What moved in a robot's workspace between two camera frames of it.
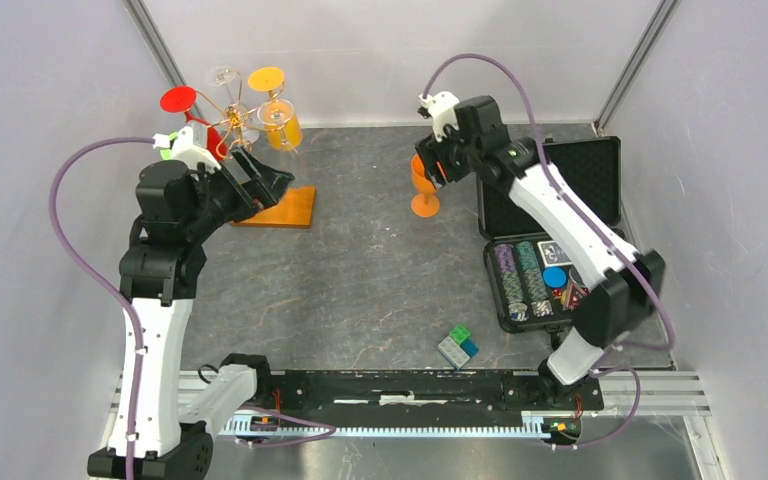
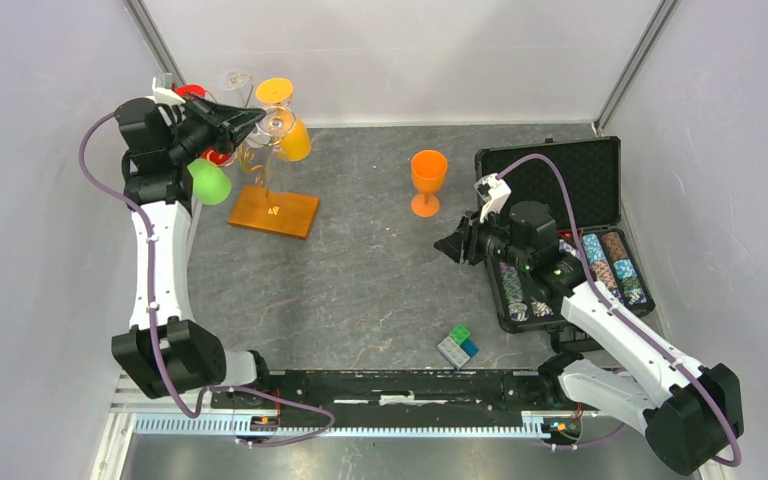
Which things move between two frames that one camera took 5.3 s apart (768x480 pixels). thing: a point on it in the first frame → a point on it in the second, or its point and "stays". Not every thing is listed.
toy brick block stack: (458, 348) stays
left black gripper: (274, 182) → (228, 124)
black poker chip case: (534, 272) stays
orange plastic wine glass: (426, 204) stays
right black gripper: (436, 150) → (470, 224)
